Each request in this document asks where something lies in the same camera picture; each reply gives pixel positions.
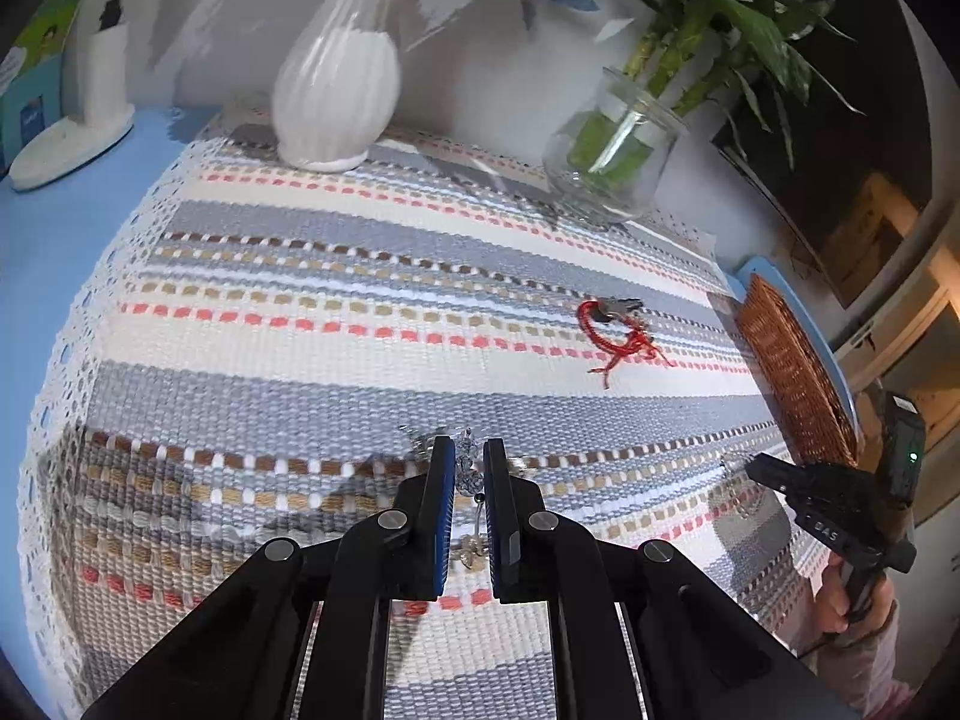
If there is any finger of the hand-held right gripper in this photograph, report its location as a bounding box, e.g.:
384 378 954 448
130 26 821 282
745 454 808 500

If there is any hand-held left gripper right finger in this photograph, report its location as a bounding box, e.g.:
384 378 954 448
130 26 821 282
482 437 863 720

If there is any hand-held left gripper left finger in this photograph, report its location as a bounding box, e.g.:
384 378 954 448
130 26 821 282
81 435 457 720

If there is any brown wicker basket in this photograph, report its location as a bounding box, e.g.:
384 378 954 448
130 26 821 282
733 274 860 466

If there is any red string bracelet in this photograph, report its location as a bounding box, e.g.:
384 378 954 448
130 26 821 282
576 298 676 391

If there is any person's right forearm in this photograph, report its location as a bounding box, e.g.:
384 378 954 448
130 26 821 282
814 607 912 720

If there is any person's right hand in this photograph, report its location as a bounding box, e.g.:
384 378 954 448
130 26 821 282
816 555 897 635

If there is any striped woven table mat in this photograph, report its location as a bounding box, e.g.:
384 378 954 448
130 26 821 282
19 101 833 720

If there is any cream wooden cabinet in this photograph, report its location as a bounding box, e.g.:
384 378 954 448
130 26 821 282
832 225 960 526

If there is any black television screen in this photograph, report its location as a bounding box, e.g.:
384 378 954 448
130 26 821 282
712 0 935 308

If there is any clear glass vase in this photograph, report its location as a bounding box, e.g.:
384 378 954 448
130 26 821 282
542 66 689 224

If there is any white ribbed ceramic vase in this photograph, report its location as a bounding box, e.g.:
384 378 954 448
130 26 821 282
271 0 400 172

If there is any green bamboo plant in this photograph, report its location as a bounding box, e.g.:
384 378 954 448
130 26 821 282
566 0 863 173

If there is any white lamp base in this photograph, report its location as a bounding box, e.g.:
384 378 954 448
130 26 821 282
7 0 137 192

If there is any teal picture book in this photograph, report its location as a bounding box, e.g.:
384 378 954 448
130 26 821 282
0 0 83 173

